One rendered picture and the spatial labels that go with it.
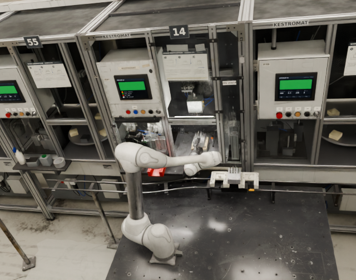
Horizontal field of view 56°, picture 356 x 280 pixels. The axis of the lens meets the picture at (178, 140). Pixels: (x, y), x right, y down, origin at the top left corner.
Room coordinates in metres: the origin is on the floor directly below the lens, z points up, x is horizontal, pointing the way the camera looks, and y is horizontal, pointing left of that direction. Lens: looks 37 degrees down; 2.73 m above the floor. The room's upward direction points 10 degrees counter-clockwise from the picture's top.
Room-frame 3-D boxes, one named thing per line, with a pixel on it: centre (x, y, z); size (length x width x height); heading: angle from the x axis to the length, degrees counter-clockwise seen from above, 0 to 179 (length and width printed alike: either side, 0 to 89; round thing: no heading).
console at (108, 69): (2.32, 0.24, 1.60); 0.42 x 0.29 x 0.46; 73
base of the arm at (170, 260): (1.45, 0.21, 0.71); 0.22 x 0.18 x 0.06; 73
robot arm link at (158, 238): (1.46, 0.24, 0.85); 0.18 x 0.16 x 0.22; 54
